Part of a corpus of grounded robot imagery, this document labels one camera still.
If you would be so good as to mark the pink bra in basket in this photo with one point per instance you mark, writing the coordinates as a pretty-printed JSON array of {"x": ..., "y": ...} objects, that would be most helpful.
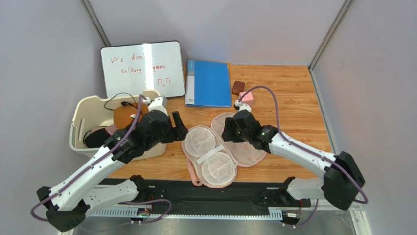
[{"x": 111, "y": 129}]

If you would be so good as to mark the black bra in basket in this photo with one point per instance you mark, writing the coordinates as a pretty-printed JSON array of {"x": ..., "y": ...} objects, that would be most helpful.
[{"x": 96, "y": 138}]

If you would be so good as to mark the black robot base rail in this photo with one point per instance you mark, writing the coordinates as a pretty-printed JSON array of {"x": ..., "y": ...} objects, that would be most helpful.
[{"x": 238, "y": 201}]

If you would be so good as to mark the blue document folder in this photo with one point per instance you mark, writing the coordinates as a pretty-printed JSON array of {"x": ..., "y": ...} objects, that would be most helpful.
[{"x": 208, "y": 84}]

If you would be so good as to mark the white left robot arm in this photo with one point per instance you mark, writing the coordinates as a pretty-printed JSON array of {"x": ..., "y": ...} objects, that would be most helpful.
[{"x": 70, "y": 202}]

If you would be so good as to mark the floral pink laundry bag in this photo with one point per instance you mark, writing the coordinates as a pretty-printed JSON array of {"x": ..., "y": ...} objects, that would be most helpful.
[{"x": 211, "y": 161}]

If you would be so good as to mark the white dry-erase board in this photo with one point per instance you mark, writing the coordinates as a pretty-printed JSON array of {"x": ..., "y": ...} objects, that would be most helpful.
[{"x": 151, "y": 66}]

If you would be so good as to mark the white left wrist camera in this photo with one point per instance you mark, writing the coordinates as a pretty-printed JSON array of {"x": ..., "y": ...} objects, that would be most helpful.
[{"x": 157, "y": 104}]

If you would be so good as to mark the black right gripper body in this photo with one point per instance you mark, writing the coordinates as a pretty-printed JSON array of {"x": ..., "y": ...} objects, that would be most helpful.
[{"x": 230, "y": 130}]

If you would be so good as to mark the dark red small box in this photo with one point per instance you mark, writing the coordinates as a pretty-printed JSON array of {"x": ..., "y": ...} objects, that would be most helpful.
[{"x": 238, "y": 87}]

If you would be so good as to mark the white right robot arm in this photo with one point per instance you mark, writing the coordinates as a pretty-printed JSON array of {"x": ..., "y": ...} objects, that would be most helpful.
[{"x": 338, "y": 178}]

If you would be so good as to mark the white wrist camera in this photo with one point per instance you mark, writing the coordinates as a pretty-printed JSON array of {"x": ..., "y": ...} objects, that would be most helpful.
[
  {"x": 157, "y": 104},
  {"x": 241, "y": 106}
]

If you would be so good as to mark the pink small cube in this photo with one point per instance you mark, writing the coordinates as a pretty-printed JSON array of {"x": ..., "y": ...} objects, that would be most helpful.
[{"x": 246, "y": 98}]

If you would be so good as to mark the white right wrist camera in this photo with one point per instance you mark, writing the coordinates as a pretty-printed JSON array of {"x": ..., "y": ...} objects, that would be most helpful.
[{"x": 241, "y": 106}]

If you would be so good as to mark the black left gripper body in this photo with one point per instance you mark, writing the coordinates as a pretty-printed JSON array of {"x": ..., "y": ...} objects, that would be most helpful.
[{"x": 170, "y": 133}]

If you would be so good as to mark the cream plastic laundry basket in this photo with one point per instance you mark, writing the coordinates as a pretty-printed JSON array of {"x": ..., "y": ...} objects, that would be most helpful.
[{"x": 93, "y": 112}]

